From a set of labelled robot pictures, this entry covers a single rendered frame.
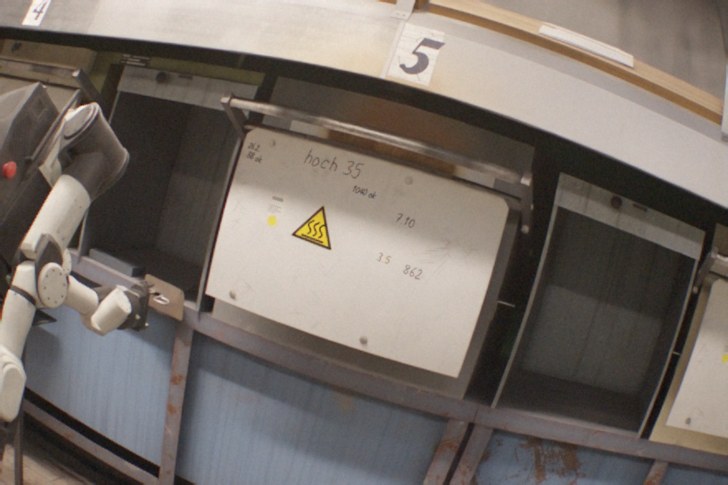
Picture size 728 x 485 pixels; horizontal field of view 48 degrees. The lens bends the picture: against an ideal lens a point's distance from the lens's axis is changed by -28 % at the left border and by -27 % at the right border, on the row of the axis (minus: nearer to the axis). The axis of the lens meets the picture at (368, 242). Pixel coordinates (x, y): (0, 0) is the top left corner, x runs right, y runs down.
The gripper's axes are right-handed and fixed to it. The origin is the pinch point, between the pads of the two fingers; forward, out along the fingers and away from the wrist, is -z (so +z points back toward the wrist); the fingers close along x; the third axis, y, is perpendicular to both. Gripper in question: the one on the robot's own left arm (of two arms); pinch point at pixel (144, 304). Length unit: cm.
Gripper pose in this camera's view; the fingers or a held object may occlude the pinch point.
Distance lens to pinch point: 246.8
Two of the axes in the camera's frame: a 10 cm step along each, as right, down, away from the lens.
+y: -9.3, -2.9, 2.1
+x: 2.7, -9.6, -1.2
